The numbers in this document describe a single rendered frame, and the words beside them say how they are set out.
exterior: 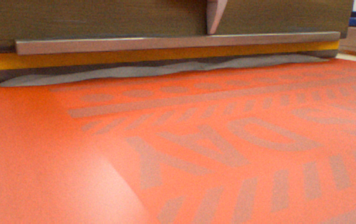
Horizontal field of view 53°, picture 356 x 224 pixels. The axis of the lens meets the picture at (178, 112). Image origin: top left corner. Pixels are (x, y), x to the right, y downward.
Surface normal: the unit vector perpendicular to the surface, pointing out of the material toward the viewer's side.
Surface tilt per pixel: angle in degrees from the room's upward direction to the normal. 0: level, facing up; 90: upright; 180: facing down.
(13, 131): 0
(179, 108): 0
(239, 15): 92
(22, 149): 0
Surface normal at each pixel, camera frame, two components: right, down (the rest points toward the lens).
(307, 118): 0.01, -0.96
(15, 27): 0.47, 0.29
